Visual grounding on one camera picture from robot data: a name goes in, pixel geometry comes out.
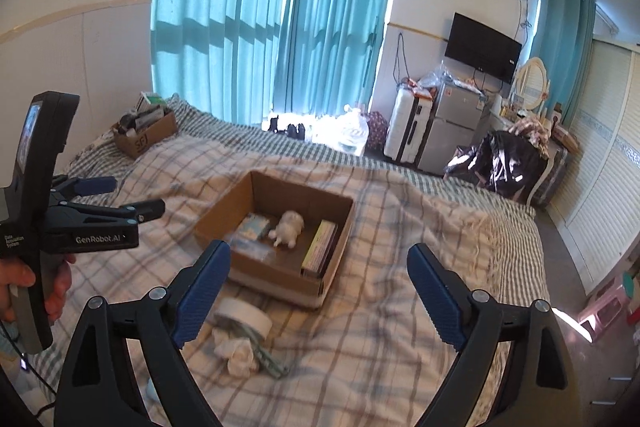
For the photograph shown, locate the clear plastic bag bundle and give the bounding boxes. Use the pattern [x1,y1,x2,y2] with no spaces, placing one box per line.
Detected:
[416,61,487,96]

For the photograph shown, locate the black plastic bag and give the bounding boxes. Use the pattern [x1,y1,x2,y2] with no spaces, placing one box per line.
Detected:
[444,129,549,208]

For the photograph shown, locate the blue card pack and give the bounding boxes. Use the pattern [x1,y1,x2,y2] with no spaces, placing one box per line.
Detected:
[235,214,274,248]

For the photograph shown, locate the white suitcase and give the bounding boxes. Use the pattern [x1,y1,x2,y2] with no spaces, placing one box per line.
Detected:
[383,88,434,166]

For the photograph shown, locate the narrow teal curtain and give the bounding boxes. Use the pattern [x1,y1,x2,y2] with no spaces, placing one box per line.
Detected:
[529,0,599,110]

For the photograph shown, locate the silver mini fridge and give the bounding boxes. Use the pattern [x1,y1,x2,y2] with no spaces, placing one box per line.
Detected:
[417,81,492,176]

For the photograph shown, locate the clear water jug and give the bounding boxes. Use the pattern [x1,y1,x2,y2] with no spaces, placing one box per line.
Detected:
[335,104,371,156]

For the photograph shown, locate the pink plastic stool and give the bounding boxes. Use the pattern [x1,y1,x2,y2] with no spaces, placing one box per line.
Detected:
[576,281,629,344]

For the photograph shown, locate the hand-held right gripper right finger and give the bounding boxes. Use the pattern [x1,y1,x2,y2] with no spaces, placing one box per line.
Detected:
[406,243,584,427]

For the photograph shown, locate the white tape roll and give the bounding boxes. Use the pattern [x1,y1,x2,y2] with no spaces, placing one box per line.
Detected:
[213,297,274,342]

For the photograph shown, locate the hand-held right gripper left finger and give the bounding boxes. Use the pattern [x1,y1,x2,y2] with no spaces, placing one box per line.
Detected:
[54,239,232,427]

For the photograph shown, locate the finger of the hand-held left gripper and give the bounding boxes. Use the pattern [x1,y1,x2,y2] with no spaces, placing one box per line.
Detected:
[50,176,117,198]
[50,199,166,233]

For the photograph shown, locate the plaid blanket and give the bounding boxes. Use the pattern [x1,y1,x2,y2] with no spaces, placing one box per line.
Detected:
[50,146,551,427]

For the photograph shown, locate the white louvered wardrobe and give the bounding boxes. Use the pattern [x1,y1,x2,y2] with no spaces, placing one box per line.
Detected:
[545,38,640,299]

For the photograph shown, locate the colourful striped book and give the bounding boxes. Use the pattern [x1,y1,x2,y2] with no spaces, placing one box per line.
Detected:
[300,219,340,279]

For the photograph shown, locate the small brown cardboard box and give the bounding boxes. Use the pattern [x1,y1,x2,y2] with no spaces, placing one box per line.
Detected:
[112,106,179,160]

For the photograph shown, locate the wide teal curtain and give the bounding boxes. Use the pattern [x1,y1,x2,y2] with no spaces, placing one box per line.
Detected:
[149,0,307,128]

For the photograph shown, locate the black wall cable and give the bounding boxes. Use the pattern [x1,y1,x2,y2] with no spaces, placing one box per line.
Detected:
[394,31,410,84]

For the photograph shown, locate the person's left hand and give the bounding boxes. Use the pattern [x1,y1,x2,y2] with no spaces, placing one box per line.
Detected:
[0,252,77,324]

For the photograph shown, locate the white plush toy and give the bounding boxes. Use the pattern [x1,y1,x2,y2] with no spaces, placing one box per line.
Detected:
[268,210,307,249]

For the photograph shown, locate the black wall television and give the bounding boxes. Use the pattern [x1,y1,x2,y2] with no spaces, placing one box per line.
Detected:
[443,11,524,83]

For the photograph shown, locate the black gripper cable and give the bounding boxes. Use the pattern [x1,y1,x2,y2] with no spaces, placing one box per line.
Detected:
[0,321,58,415]

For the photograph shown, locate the black shoes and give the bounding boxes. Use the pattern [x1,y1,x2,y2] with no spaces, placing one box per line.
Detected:
[268,112,307,138]

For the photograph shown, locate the oval white mirror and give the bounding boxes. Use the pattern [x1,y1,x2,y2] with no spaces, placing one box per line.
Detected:
[510,56,551,113]

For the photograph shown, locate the purple patterned bag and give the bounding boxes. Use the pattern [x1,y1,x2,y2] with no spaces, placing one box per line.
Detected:
[363,110,389,153]

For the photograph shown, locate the floral clothes pile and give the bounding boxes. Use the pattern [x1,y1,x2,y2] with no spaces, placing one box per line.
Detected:
[507,114,554,154]

